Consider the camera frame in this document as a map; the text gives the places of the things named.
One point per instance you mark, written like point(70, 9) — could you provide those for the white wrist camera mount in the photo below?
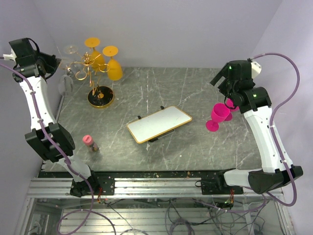
point(10, 57)
point(256, 68)

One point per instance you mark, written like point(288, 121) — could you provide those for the pink wine glass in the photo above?
point(219, 114)
point(232, 108)

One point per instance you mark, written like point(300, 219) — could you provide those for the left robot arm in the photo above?
point(50, 140)

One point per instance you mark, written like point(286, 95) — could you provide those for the white tablet yellow frame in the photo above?
point(158, 123)

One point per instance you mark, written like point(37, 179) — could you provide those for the aluminium mounting rail frame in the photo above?
point(160, 206)

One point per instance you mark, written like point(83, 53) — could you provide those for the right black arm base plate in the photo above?
point(212, 182)

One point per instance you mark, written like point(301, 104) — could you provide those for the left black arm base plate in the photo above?
point(103, 184)

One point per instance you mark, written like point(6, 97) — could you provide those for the yellow wine glass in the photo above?
point(115, 70)
point(95, 51)

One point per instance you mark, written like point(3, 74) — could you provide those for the clear wine glass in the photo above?
point(65, 84)
point(68, 52)

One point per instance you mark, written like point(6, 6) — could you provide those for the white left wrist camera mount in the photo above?
point(10, 57)

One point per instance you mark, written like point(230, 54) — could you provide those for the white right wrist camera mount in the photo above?
point(256, 68)

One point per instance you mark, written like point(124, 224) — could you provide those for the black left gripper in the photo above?
point(54, 61)

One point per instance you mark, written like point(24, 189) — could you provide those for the small bottle pink cap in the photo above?
point(90, 143)

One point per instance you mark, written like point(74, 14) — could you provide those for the black wire tablet stand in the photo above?
point(161, 135)

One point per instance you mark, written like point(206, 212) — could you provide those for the yellow wine glass front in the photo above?
point(115, 70)

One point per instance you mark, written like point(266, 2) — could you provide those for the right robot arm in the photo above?
point(254, 103)

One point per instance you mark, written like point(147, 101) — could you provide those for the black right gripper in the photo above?
point(224, 72)

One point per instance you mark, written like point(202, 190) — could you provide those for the yellow wine glass rear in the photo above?
point(95, 51)

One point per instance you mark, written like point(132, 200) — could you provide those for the gold wire wine glass rack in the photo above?
point(83, 69)

